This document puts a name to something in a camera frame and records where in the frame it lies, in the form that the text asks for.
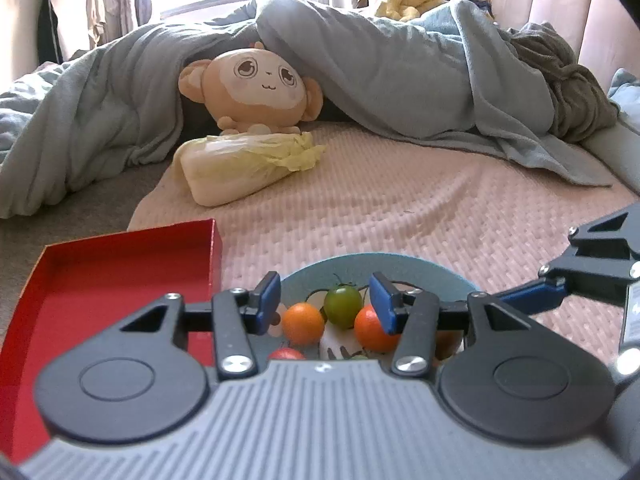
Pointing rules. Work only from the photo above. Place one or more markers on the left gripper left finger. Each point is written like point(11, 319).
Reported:
point(152, 341)

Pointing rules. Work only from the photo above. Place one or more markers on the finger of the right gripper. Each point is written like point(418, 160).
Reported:
point(600, 262)

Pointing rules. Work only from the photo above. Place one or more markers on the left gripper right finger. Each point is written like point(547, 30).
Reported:
point(499, 332)

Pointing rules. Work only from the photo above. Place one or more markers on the red apple-like fruit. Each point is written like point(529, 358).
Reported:
point(286, 354)

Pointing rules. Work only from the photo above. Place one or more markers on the orange tangerine back right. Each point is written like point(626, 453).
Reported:
point(448, 343)

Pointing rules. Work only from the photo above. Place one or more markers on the blue cartoon plate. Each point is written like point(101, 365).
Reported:
point(311, 284)

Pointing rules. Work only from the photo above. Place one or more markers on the large orange tangerine centre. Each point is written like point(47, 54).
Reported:
point(370, 334)

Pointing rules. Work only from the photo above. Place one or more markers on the small orange kumquat back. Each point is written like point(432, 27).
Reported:
point(302, 324)

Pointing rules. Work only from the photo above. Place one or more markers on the green tomato back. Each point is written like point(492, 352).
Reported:
point(342, 304)

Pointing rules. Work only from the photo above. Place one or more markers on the napa cabbage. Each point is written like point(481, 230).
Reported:
point(219, 170)

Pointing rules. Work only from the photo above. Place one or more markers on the red cardboard tray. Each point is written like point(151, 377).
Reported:
point(78, 288)

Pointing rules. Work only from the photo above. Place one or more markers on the brown-grey crumpled cloth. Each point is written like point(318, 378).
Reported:
point(581, 107)

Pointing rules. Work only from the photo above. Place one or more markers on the monkey plush toy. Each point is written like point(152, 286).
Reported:
point(252, 90)

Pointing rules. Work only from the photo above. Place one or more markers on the grey blanket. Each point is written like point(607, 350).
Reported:
point(103, 207)

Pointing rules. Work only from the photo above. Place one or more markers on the grey-blue duvet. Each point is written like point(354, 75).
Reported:
point(451, 79)

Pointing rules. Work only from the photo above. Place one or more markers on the pink padded headboard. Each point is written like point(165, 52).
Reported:
point(601, 32)

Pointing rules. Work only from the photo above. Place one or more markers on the yellow blanket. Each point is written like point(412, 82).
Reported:
point(405, 10)

